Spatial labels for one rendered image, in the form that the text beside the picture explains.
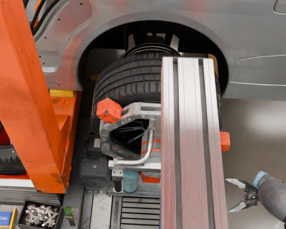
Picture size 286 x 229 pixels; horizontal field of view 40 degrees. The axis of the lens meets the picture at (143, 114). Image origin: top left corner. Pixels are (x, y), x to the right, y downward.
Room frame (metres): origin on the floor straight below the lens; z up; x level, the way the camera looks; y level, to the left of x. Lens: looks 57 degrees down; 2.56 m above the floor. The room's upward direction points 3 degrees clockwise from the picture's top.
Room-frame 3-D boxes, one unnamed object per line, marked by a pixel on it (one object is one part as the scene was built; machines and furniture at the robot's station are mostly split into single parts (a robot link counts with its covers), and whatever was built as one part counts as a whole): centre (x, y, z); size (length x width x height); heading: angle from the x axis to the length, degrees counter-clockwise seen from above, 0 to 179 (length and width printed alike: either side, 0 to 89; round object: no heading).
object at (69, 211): (0.64, 0.34, 0.64); 0.04 x 0.04 x 0.04; 0
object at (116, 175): (0.75, 0.10, 0.93); 0.09 x 0.05 x 0.05; 0
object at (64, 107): (1.19, 0.47, 0.69); 0.52 x 0.17 x 0.35; 0
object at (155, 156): (0.89, -0.07, 0.85); 0.21 x 0.14 x 0.14; 0
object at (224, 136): (0.97, -0.39, 0.85); 0.09 x 0.08 x 0.07; 90
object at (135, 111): (0.96, -0.07, 0.85); 0.54 x 0.07 x 0.54; 90
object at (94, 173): (1.14, 0.27, 0.26); 0.42 x 0.18 x 0.35; 0
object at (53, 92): (1.36, 0.47, 0.71); 0.14 x 0.14 x 0.05; 0
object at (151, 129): (0.84, 0.03, 1.03); 0.19 x 0.18 x 0.11; 0
